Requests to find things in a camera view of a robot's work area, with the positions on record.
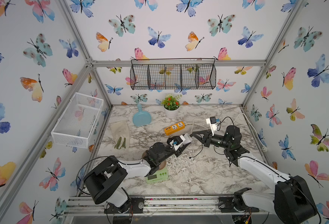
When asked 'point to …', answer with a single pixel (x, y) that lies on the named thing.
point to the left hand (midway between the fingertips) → (187, 137)
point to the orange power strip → (175, 128)
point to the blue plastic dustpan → (141, 118)
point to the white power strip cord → (265, 149)
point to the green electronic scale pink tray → (160, 175)
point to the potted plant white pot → (171, 114)
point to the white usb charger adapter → (188, 139)
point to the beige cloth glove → (120, 129)
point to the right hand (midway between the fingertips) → (194, 134)
